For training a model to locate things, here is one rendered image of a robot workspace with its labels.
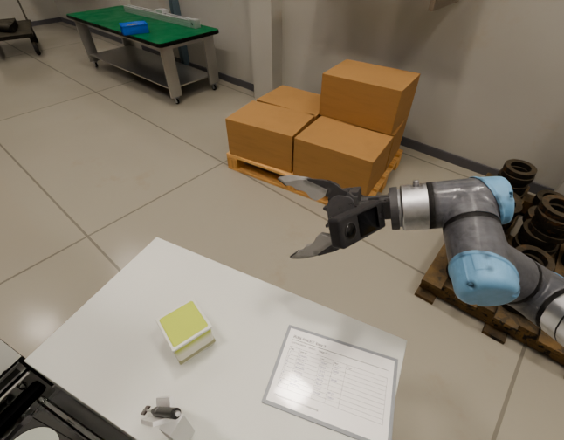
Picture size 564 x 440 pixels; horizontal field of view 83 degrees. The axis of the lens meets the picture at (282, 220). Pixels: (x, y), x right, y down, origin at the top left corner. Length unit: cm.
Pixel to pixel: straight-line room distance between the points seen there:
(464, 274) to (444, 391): 135
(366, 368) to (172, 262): 48
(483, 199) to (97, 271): 207
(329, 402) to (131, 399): 33
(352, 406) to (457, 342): 136
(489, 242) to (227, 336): 47
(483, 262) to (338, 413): 33
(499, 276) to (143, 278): 67
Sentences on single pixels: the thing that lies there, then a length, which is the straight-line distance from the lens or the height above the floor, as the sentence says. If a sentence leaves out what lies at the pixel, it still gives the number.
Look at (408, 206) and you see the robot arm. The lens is 53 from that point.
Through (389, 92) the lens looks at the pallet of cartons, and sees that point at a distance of 233.
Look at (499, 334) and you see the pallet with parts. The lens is 204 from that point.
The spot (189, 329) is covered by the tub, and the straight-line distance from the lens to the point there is 61.
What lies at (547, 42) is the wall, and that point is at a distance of 285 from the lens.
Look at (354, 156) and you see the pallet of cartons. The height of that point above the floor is 46.
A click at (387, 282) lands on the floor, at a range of 201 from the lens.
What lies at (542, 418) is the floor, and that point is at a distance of 195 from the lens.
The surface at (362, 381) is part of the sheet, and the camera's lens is 64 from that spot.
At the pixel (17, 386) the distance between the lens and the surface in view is 81.
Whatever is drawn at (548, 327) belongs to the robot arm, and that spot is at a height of 116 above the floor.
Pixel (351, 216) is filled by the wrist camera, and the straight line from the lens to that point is 48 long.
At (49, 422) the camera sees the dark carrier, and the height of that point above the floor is 90.
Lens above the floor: 155
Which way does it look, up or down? 43 degrees down
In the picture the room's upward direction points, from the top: straight up
